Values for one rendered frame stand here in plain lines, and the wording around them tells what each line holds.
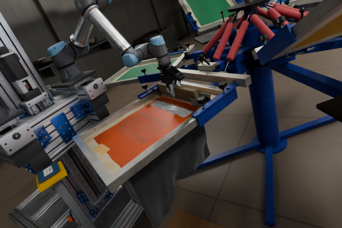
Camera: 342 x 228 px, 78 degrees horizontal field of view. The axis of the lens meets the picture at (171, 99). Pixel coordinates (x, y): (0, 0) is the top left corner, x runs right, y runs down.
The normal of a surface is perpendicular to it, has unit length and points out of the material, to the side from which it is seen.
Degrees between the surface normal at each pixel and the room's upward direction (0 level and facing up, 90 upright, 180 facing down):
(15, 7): 90
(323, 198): 0
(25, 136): 90
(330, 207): 0
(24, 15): 90
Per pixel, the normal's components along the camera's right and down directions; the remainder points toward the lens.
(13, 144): 0.82, 0.00
